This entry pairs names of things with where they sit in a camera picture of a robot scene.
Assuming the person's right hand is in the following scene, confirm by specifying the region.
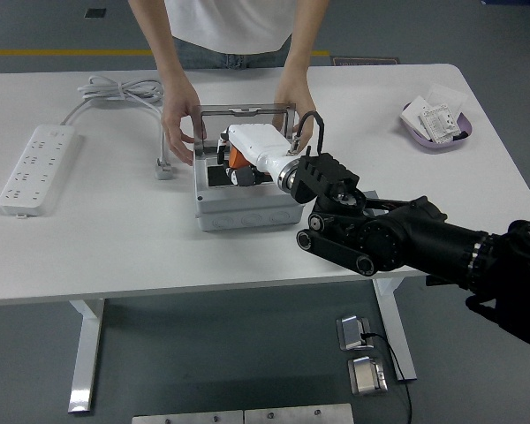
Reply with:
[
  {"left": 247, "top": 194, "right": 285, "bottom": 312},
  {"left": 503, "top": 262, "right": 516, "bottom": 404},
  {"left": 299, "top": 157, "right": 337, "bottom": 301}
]
[{"left": 161, "top": 81, "right": 202, "bottom": 167}]

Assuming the person's left hand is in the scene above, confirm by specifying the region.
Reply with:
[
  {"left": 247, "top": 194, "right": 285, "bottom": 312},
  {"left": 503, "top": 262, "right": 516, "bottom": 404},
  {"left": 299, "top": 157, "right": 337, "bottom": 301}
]
[{"left": 273, "top": 79, "right": 318, "bottom": 149}]

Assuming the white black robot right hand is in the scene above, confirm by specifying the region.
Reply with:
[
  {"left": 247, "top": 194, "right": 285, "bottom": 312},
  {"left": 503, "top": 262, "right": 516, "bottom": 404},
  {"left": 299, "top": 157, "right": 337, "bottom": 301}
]
[{"left": 217, "top": 124, "right": 298, "bottom": 189}]

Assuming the transparent grey box lid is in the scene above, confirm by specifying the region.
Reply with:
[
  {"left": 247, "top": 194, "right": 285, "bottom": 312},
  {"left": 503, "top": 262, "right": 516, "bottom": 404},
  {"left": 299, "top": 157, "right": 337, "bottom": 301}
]
[{"left": 195, "top": 102, "right": 298, "bottom": 155}]

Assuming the grey plastic junction box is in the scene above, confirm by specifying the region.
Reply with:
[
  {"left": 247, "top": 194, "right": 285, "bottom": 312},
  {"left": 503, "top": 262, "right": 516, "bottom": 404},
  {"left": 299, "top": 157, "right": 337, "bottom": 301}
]
[{"left": 191, "top": 145, "right": 307, "bottom": 233}]

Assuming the silver floor socket box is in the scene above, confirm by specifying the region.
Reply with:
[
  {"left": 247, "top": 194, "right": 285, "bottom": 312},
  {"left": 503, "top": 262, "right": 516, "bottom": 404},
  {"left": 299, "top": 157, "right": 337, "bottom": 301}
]
[
  {"left": 336, "top": 313, "right": 372, "bottom": 352},
  {"left": 346, "top": 355, "right": 389, "bottom": 396}
]

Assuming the white power plug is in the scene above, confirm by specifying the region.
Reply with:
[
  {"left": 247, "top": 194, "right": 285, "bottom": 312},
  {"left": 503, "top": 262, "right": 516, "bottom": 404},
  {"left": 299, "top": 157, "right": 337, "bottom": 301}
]
[{"left": 153, "top": 158, "right": 176, "bottom": 181}]

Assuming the dark floor sign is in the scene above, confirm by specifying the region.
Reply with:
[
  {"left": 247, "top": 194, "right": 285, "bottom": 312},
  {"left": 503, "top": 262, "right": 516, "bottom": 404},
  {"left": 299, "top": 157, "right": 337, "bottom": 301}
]
[{"left": 330, "top": 56, "right": 401, "bottom": 67}]

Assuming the person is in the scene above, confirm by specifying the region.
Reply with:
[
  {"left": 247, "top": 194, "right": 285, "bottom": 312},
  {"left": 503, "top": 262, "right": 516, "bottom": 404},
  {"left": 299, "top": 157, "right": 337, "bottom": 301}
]
[{"left": 163, "top": 0, "right": 295, "bottom": 71}]

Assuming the plain white socket panel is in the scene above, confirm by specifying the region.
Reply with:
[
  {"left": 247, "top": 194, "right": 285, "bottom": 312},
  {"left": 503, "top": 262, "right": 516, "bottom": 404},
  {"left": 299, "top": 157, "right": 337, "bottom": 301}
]
[{"left": 400, "top": 95, "right": 430, "bottom": 138}]

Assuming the purple plastic tray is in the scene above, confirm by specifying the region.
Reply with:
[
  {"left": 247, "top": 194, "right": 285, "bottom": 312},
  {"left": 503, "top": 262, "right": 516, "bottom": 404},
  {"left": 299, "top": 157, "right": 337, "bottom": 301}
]
[{"left": 399, "top": 101, "right": 474, "bottom": 155}]

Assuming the printed white socket panel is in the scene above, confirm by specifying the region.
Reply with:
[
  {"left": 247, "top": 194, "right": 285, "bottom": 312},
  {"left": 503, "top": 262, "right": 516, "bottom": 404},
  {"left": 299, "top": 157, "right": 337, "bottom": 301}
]
[{"left": 418, "top": 103, "right": 463, "bottom": 145}]

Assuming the white square cover plate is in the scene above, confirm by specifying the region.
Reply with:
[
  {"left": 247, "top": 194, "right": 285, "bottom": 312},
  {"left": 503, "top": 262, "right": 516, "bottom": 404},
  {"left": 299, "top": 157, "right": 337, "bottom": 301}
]
[{"left": 425, "top": 82, "right": 466, "bottom": 117}]

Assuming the white power strip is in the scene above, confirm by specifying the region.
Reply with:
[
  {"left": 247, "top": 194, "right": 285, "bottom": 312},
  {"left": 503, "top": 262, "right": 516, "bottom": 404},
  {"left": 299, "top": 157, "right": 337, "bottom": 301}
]
[{"left": 0, "top": 124, "right": 84, "bottom": 218}]

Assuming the white table leg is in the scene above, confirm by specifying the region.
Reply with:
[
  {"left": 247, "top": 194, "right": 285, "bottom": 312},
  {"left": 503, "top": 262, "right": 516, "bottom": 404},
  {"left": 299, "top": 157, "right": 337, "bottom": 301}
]
[
  {"left": 372, "top": 278, "right": 418, "bottom": 382},
  {"left": 67, "top": 298, "right": 106, "bottom": 414}
]

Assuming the grey metal plate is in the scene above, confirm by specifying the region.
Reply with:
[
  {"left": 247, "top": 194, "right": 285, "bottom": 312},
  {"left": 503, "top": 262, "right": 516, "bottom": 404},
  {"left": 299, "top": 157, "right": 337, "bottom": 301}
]
[
  {"left": 244, "top": 403, "right": 354, "bottom": 424},
  {"left": 132, "top": 410, "right": 244, "bottom": 424}
]

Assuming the white power cord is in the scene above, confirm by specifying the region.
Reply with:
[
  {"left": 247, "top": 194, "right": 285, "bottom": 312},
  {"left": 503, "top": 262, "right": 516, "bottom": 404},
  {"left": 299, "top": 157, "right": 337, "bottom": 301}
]
[{"left": 60, "top": 75, "right": 171, "bottom": 165}]

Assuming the black floor cable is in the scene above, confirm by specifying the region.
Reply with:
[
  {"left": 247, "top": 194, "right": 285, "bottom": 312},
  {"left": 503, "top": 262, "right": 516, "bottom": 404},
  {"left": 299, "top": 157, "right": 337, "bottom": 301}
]
[{"left": 360, "top": 331, "right": 414, "bottom": 424}]

